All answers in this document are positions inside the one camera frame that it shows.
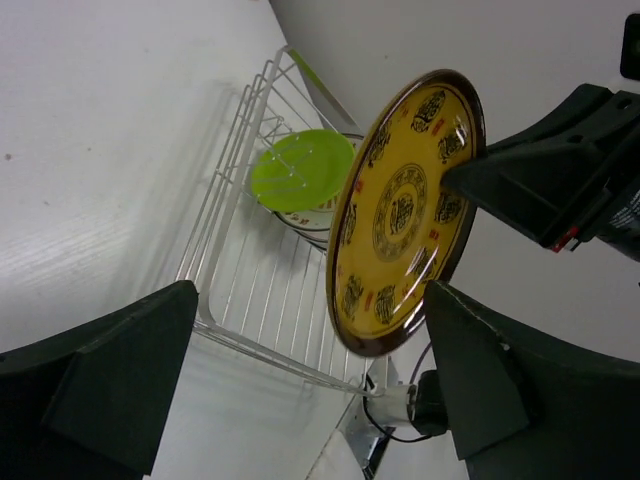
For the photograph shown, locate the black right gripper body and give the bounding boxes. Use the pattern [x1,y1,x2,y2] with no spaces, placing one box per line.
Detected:
[579,139,639,262]

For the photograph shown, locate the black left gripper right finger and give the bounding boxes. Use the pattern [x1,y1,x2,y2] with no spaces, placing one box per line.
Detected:
[424,281,639,479]

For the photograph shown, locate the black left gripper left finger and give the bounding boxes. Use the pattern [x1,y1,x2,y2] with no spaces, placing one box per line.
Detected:
[1,280,199,479]

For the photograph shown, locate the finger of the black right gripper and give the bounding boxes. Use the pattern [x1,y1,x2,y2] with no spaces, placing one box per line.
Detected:
[442,84,639,250]

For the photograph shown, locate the mustard yellow plate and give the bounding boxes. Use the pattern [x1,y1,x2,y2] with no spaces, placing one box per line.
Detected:
[325,69,486,358]

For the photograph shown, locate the lime green plate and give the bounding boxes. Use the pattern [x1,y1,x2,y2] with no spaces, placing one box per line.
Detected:
[250,129,355,212]

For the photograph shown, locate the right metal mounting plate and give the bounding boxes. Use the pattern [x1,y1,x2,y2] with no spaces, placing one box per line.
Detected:
[338,357,399,479]

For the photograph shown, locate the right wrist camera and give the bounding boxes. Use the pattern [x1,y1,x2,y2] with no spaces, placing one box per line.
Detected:
[619,12,640,81]

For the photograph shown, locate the wire dish rack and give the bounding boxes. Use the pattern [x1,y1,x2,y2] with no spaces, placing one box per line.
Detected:
[177,46,371,394]

